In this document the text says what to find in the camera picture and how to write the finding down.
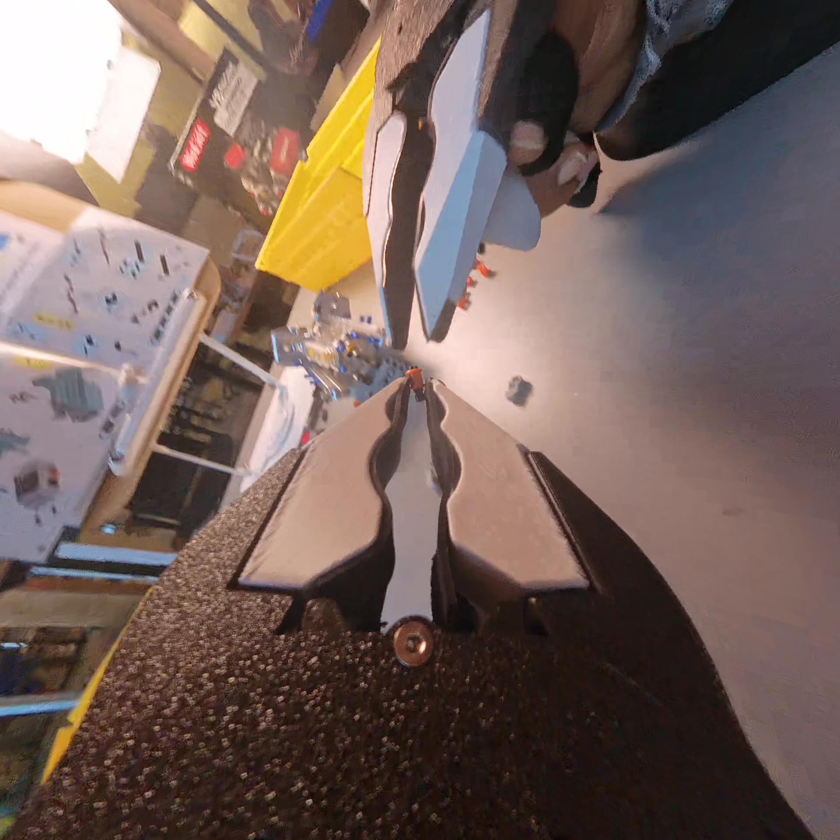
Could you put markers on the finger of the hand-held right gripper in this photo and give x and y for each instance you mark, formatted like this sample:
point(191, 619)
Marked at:
point(459, 197)
point(380, 184)

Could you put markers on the white rounded board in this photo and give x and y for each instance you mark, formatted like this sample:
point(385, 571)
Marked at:
point(282, 426)

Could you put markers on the instruction booklet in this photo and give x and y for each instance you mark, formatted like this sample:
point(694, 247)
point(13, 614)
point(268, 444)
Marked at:
point(98, 328)

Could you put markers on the wooden book stand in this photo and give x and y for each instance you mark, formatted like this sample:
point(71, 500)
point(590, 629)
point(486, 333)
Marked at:
point(39, 200)

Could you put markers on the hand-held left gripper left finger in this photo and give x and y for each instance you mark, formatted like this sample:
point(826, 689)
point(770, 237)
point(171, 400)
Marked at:
point(321, 518)

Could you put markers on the grey toy brick assembly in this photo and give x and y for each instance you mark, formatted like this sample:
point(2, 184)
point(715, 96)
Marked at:
point(328, 354)

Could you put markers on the black printed box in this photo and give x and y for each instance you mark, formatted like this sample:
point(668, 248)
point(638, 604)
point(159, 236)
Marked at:
point(249, 170)

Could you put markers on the yellow bin holding brass parts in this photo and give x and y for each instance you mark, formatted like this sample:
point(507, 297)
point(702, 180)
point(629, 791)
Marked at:
point(315, 229)

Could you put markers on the orange bush with black pin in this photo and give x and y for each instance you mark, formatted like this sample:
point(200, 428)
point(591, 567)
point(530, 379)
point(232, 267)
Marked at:
point(413, 375)

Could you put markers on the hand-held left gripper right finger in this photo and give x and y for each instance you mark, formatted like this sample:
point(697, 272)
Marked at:
point(512, 518)

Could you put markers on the person's black trousers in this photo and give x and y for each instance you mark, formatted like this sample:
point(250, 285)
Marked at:
point(722, 85)

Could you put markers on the group of orange bushes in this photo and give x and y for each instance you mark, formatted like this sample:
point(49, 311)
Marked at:
point(482, 267)

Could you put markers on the person's right hand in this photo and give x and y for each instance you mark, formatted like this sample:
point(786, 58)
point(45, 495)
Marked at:
point(604, 52)

